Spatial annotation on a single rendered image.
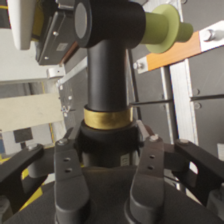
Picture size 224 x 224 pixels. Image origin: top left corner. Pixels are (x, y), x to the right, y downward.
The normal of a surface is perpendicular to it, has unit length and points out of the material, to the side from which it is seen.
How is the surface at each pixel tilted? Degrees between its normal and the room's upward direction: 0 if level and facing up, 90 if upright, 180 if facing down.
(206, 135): 0
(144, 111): 0
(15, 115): 90
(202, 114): 0
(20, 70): 90
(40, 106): 90
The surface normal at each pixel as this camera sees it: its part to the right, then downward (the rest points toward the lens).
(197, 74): -0.85, 0.18
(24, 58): 0.49, -0.02
